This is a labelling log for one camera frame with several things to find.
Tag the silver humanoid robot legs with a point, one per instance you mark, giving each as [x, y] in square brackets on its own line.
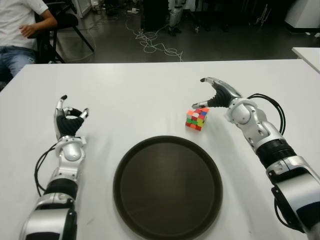
[175, 15]

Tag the white cabinet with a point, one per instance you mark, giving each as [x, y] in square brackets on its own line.
[305, 12]

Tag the multicolour Rubik's cube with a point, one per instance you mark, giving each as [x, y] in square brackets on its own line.
[196, 120]

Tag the white power strip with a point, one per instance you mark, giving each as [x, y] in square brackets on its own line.
[134, 10]

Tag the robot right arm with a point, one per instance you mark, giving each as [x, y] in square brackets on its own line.
[262, 130]

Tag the folded metal stand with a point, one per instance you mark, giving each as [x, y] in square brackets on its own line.
[262, 17]

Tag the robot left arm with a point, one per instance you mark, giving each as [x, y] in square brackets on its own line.
[70, 152]

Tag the black chair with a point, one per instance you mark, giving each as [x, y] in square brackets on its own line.
[67, 20]

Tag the seated person white shirt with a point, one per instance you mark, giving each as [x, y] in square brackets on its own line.
[15, 20]

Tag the white paper scrap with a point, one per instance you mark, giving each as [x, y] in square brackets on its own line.
[316, 35]

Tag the white side table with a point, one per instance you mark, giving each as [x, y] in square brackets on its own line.
[310, 56]

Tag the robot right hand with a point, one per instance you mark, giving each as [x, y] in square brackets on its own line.
[222, 96]

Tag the black cabinet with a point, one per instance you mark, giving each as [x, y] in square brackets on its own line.
[155, 15]

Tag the white panel board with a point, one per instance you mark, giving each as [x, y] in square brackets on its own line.
[83, 7]

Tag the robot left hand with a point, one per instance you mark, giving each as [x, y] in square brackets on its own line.
[67, 125]

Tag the dark brown round plate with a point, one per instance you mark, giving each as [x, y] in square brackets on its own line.
[167, 187]

